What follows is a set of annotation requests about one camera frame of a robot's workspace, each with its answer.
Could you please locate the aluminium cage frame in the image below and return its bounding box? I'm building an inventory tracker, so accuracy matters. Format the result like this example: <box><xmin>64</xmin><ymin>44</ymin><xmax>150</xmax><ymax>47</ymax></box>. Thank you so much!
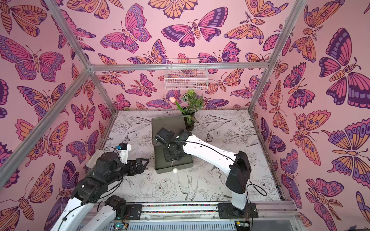
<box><xmin>1</xmin><ymin>1</ymin><xmax>306</xmax><ymax>186</ymax></box>

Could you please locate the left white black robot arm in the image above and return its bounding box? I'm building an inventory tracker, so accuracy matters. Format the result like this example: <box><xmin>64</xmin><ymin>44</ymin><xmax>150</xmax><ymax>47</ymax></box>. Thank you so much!
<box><xmin>52</xmin><ymin>152</ymin><xmax>149</xmax><ymax>231</ymax></box>

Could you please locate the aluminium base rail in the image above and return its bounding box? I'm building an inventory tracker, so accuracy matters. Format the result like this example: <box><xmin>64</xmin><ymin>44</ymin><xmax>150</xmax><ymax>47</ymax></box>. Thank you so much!
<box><xmin>62</xmin><ymin>200</ymin><xmax>298</xmax><ymax>221</ymax></box>

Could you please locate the green top drawer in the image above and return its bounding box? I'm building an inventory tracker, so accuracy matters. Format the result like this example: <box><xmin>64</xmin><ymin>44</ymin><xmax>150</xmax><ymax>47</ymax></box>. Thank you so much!
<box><xmin>154</xmin><ymin>145</ymin><xmax>194</xmax><ymax>174</ymax></box>

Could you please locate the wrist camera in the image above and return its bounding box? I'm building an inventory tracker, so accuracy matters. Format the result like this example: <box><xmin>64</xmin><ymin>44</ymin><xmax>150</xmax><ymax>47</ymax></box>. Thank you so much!
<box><xmin>155</xmin><ymin>128</ymin><xmax>175</xmax><ymax>145</ymax></box>
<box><xmin>116</xmin><ymin>142</ymin><xmax>132</xmax><ymax>164</ymax></box>

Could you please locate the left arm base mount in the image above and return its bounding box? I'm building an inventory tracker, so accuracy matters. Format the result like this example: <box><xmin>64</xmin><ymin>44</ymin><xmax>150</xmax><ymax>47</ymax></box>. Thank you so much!
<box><xmin>80</xmin><ymin>194</ymin><xmax>143</xmax><ymax>231</ymax></box>

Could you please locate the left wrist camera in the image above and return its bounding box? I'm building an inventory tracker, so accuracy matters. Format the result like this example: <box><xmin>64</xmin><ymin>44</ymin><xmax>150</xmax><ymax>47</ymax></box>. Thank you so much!
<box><xmin>116</xmin><ymin>142</ymin><xmax>132</xmax><ymax>164</ymax></box>

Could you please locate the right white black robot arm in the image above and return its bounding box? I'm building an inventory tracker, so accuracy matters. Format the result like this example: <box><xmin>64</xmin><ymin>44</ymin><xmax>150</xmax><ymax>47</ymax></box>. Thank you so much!
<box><xmin>155</xmin><ymin>128</ymin><xmax>251</xmax><ymax>210</ymax></box>

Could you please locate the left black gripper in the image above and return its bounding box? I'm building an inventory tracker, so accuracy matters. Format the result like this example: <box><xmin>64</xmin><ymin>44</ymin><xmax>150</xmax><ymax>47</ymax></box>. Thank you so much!
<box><xmin>106</xmin><ymin>157</ymin><xmax>149</xmax><ymax>185</ymax></box>

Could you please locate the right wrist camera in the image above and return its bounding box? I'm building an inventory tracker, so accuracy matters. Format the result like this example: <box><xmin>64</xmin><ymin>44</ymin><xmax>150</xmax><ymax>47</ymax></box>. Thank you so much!
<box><xmin>155</xmin><ymin>128</ymin><xmax>175</xmax><ymax>145</ymax></box>

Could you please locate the potted green plant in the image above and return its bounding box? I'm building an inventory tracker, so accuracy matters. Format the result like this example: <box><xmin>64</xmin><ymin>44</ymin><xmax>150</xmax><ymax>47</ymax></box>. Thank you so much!
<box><xmin>182</xmin><ymin>90</ymin><xmax>204</xmax><ymax>131</ymax></box>

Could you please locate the white wire wall basket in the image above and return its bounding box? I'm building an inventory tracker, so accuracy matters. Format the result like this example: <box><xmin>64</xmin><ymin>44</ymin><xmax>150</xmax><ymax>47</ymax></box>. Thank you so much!
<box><xmin>163</xmin><ymin>58</ymin><xmax>209</xmax><ymax>91</ymax></box>

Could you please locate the pink tulip flower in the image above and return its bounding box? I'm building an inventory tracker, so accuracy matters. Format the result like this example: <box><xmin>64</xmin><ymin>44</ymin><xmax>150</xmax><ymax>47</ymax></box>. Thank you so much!
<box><xmin>169</xmin><ymin>96</ymin><xmax>186</xmax><ymax>115</ymax></box>

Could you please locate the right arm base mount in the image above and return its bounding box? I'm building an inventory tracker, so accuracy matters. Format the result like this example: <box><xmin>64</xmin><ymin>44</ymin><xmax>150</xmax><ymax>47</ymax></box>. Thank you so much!
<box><xmin>217</xmin><ymin>203</ymin><xmax>259</xmax><ymax>219</ymax></box>

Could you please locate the green three-drawer cabinet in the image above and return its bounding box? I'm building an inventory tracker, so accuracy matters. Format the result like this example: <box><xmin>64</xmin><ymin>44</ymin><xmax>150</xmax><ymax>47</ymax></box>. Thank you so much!
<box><xmin>151</xmin><ymin>116</ymin><xmax>186</xmax><ymax>140</ymax></box>

